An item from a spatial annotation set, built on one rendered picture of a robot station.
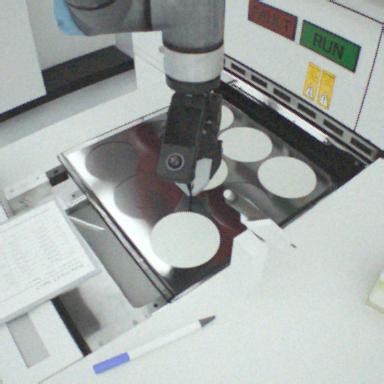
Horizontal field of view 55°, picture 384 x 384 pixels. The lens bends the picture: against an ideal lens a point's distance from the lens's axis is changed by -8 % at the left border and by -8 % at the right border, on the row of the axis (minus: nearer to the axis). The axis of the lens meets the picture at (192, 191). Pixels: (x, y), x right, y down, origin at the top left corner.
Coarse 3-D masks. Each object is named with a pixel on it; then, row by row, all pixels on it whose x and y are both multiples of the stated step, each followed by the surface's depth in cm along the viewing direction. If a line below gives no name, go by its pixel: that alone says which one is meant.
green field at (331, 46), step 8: (304, 24) 61; (304, 32) 62; (312, 32) 61; (320, 32) 59; (304, 40) 63; (312, 40) 61; (320, 40) 60; (328, 40) 59; (336, 40) 57; (312, 48) 62; (320, 48) 61; (328, 48) 60; (336, 48) 58; (344, 48) 57; (352, 48) 56; (328, 56) 60; (336, 56) 59; (344, 56) 58; (352, 56) 56; (344, 64) 58; (352, 64) 57
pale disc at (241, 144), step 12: (228, 132) 75; (240, 132) 75; (252, 132) 75; (228, 144) 73; (240, 144) 73; (252, 144) 73; (264, 144) 73; (228, 156) 70; (240, 156) 70; (252, 156) 70; (264, 156) 70
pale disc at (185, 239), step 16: (160, 224) 60; (176, 224) 60; (192, 224) 60; (208, 224) 60; (160, 240) 58; (176, 240) 58; (192, 240) 58; (208, 240) 58; (160, 256) 56; (176, 256) 56; (192, 256) 56; (208, 256) 56
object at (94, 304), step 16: (80, 288) 54; (96, 288) 54; (112, 288) 54; (64, 304) 52; (80, 304) 52; (96, 304) 52; (112, 304) 52; (128, 304) 52; (80, 320) 50; (96, 320) 51; (112, 320) 51
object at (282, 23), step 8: (256, 8) 68; (264, 8) 66; (256, 16) 69; (264, 16) 67; (272, 16) 66; (280, 16) 64; (288, 16) 63; (264, 24) 68; (272, 24) 67; (280, 24) 65; (288, 24) 64; (280, 32) 66; (288, 32) 65
